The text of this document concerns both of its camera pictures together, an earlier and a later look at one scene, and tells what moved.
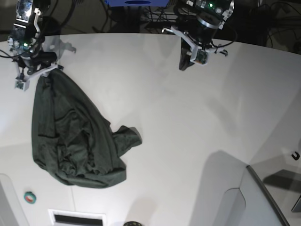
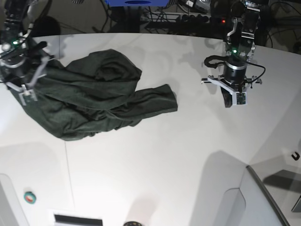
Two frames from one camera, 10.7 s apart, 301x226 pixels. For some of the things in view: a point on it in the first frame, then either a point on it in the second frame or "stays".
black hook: [296, 157] stays
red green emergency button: [29, 197] stays
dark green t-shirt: [71, 140] to [94, 92]
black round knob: [132, 223] stays
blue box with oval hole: [138, 3] stays
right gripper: [195, 42] to [234, 80]
